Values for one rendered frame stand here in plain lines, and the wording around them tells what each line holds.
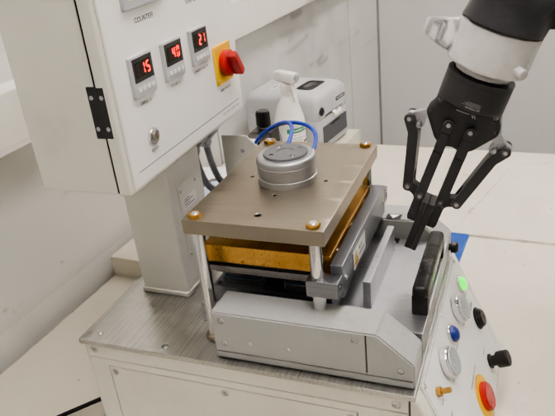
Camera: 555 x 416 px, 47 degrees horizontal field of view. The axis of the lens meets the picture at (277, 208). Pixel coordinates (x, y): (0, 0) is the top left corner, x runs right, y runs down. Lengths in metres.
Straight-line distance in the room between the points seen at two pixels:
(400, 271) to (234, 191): 0.25
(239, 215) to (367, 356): 0.22
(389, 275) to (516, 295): 0.42
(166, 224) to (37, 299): 0.46
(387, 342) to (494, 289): 0.56
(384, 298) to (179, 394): 0.30
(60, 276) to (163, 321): 0.45
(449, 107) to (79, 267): 0.87
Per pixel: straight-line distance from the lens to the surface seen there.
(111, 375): 0.95
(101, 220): 1.40
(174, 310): 0.94
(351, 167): 0.87
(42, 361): 1.24
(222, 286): 0.85
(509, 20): 0.69
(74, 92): 0.75
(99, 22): 0.71
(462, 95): 0.72
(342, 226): 0.82
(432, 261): 0.84
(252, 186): 0.84
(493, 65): 0.70
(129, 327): 0.93
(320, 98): 1.74
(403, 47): 3.27
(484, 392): 0.96
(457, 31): 0.72
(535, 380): 1.08
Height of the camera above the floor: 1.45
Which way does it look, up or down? 26 degrees down
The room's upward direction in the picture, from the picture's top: 6 degrees counter-clockwise
